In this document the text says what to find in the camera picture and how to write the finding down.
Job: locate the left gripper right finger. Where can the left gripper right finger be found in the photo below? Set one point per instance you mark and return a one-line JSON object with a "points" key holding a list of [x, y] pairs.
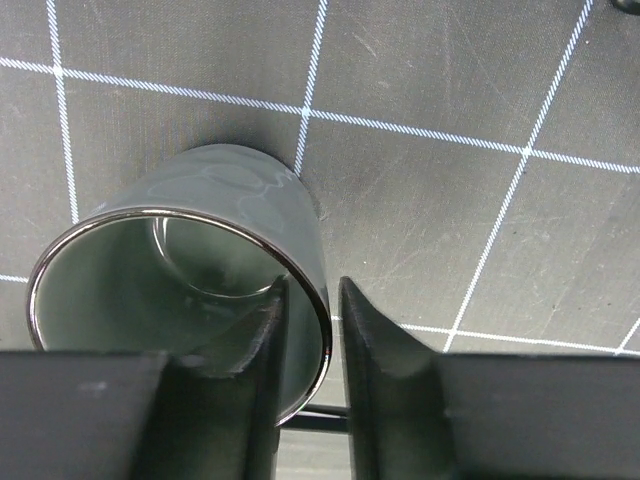
{"points": [[416, 413]]}

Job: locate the green grey mug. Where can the green grey mug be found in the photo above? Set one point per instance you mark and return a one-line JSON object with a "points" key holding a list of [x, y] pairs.
{"points": [[177, 259]]}

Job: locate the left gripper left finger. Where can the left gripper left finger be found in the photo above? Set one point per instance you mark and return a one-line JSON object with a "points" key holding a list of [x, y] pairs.
{"points": [[208, 414]]}

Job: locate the black grid mat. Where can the black grid mat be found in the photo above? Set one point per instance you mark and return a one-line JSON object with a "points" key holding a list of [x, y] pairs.
{"points": [[474, 164]]}

